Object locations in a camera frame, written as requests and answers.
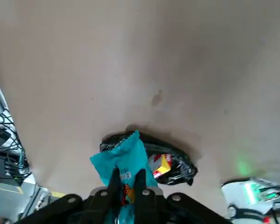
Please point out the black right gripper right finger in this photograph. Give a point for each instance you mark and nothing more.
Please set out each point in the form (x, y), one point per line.
(158, 210)

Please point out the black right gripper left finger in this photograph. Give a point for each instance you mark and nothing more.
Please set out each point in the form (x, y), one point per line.
(84, 210)

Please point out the teal snack packet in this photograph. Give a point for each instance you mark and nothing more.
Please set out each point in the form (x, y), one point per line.
(128, 151)

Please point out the black plastic bag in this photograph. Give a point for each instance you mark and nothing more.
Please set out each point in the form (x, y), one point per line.
(177, 170)

